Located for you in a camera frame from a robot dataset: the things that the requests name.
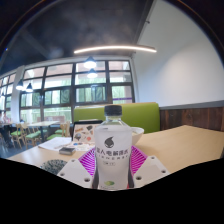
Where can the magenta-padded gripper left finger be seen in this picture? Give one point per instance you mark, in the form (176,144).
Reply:
(77,171)

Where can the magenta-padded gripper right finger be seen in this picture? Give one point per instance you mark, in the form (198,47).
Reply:
(148,170)

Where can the clear black-capped drink bottle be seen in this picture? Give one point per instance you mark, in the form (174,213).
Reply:
(113,156)

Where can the small dark box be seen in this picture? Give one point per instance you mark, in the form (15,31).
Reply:
(67,150)

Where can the green speckled white mug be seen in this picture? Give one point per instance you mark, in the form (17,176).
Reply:
(53,166)

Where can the white paper sheets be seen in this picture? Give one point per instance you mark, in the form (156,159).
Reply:
(55,143)

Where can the white ceramic bowl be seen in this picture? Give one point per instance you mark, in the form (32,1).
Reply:
(137,135)

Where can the black tablet with stickers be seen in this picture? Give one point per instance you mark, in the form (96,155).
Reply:
(85,131)

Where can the green upholstered bench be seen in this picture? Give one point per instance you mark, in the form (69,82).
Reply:
(140,115)

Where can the light wooden dining table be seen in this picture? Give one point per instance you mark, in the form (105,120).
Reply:
(43,124)

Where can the wooden chairs with green seats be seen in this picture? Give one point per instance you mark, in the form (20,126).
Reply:
(31,135)

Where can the person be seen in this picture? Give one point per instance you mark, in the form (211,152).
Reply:
(4,128)

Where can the long curved linear light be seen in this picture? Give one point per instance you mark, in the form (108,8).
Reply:
(115,48)

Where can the black-framed window wall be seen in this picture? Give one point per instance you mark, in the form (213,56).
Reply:
(66,90)

